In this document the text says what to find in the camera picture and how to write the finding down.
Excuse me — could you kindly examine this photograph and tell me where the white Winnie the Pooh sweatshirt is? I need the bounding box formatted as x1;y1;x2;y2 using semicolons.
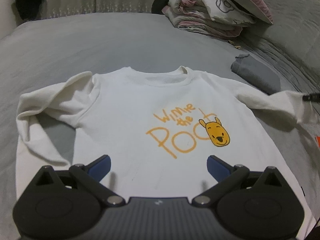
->
15;65;320;240

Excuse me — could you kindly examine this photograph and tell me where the folded grey cloth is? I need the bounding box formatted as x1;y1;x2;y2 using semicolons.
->
231;54;281;95

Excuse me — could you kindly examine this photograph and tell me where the grey quilted headboard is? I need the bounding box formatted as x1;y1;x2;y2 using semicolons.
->
239;0;319;94

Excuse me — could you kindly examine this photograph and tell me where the folded floral quilt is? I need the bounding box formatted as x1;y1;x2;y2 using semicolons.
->
162;0;255;40

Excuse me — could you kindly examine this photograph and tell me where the black plush item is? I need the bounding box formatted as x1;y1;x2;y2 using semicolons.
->
151;0;169;15

